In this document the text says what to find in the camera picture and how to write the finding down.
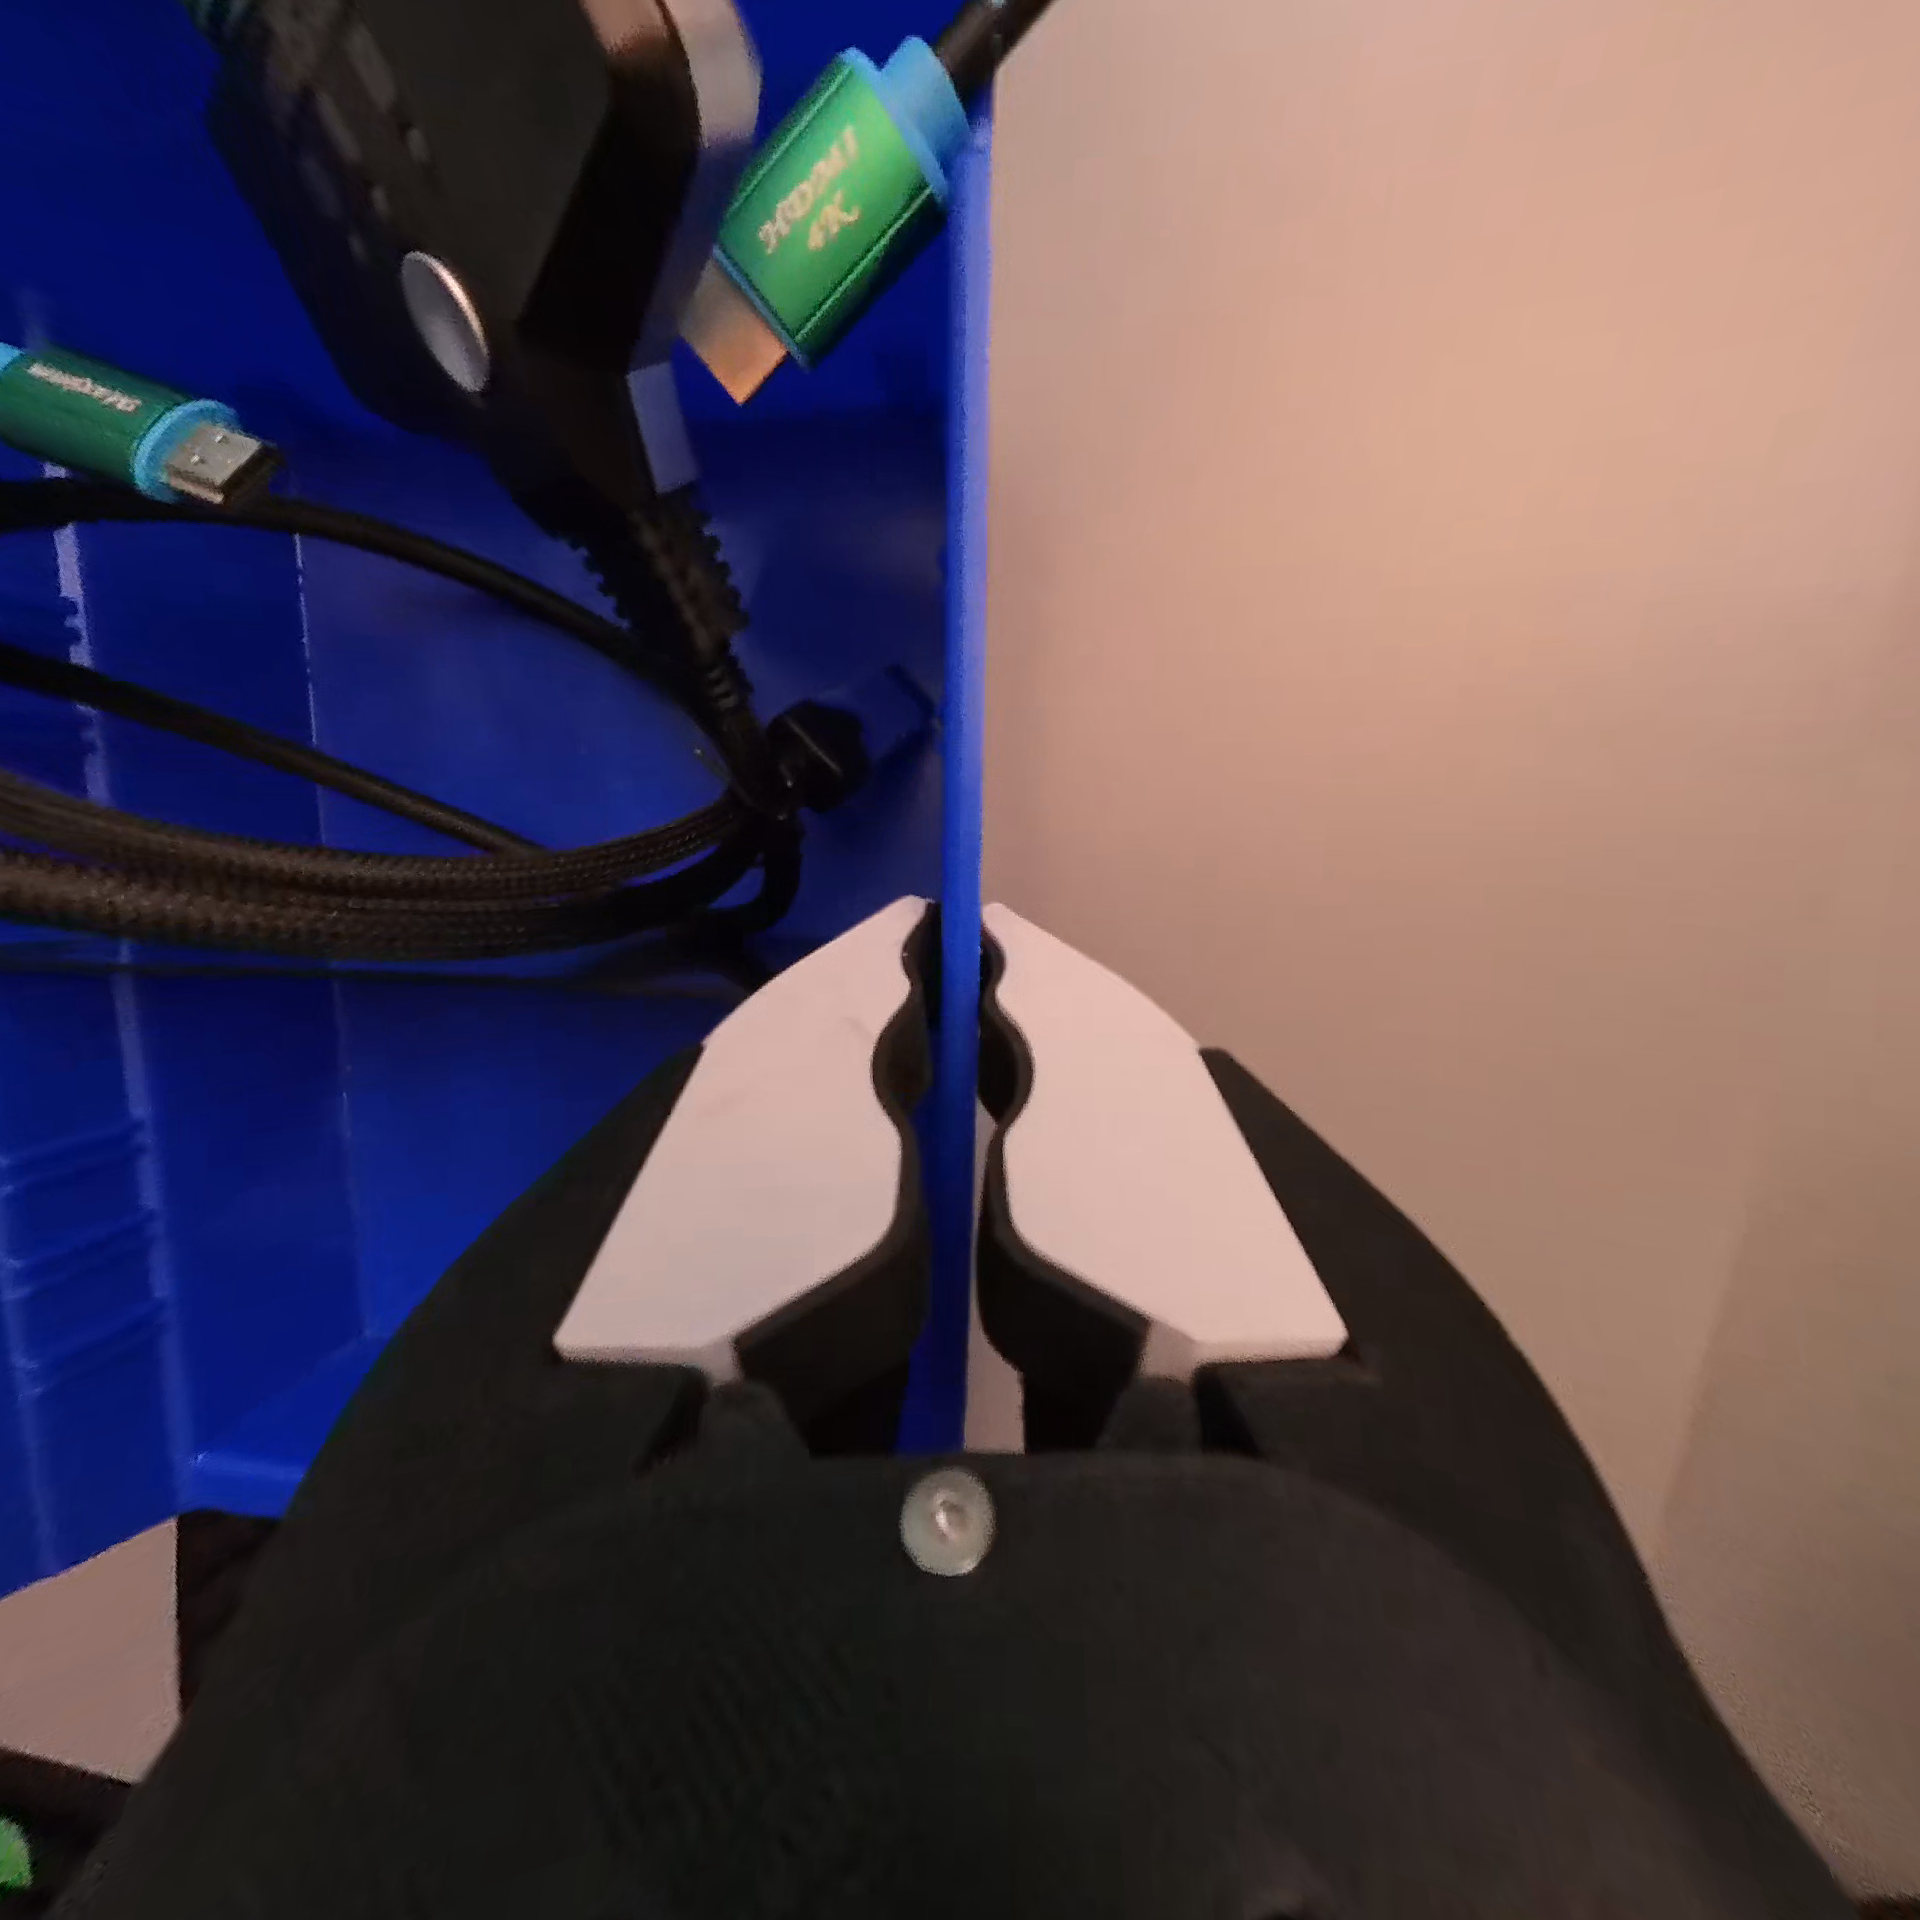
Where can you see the blue plastic bin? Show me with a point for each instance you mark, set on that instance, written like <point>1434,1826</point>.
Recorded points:
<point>451,1125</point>

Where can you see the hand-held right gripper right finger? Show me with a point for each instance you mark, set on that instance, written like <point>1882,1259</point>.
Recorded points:
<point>1155,1200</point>

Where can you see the black HDMI switch box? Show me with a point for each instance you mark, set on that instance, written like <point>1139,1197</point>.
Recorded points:
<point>451,165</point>

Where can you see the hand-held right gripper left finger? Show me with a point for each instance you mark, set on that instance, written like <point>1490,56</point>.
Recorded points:
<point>751,1200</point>

